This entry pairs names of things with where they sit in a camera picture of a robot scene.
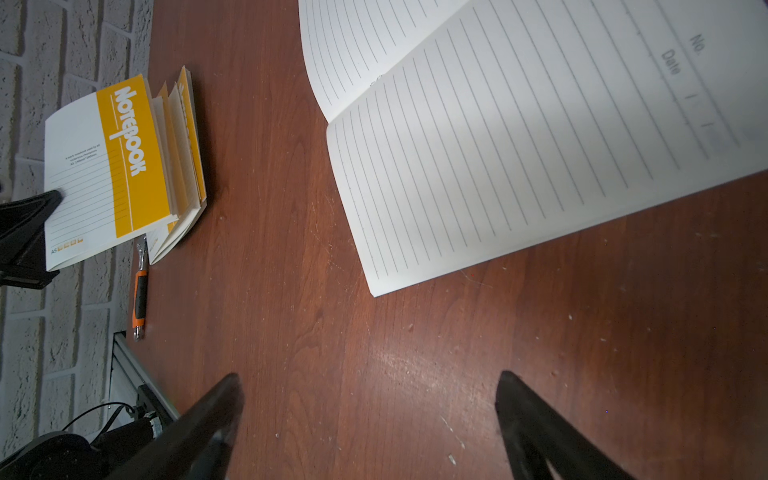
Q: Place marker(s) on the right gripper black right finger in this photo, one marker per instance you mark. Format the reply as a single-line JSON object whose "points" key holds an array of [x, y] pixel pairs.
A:
{"points": [[539, 442]]}

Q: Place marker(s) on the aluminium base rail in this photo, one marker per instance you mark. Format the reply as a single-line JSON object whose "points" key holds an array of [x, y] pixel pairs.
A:
{"points": [[129, 382]]}

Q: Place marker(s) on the yellow cover notebook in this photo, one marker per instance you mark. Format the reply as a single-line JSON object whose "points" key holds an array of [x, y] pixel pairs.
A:
{"points": [[175, 116], [102, 152]]}

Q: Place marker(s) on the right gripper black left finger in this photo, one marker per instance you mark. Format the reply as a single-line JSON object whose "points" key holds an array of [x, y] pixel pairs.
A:
{"points": [[199, 445]]}

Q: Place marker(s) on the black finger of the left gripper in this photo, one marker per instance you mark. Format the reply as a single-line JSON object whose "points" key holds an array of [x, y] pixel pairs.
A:
{"points": [[23, 261]]}

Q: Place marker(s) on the orange adjustable wrench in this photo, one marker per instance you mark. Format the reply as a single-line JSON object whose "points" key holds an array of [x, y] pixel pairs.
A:
{"points": [[140, 291]]}

